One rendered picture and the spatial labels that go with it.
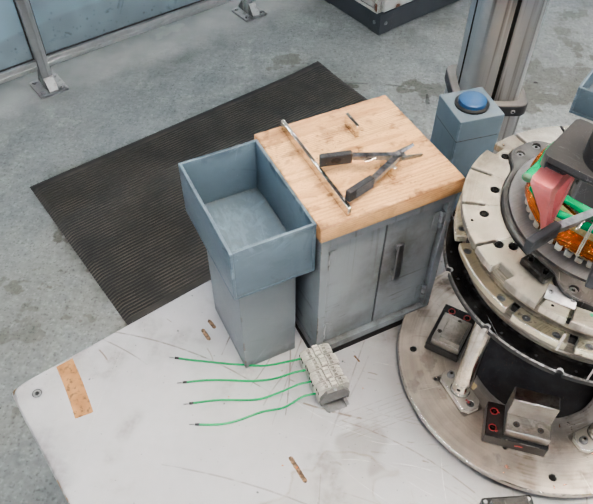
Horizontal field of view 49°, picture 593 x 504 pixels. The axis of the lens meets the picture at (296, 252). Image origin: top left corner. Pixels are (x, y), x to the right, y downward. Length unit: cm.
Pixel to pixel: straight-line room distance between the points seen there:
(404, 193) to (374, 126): 13
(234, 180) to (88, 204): 151
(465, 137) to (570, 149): 43
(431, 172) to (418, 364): 29
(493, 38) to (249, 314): 60
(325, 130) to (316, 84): 193
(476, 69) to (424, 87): 169
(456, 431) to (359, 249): 28
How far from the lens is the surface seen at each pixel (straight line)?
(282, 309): 89
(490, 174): 80
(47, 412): 99
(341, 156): 80
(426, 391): 94
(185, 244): 216
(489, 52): 117
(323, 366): 92
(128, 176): 244
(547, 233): 63
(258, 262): 75
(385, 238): 84
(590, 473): 95
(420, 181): 82
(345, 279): 86
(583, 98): 104
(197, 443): 92
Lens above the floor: 161
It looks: 49 degrees down
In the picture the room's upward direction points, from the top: 1 degrees clockwise
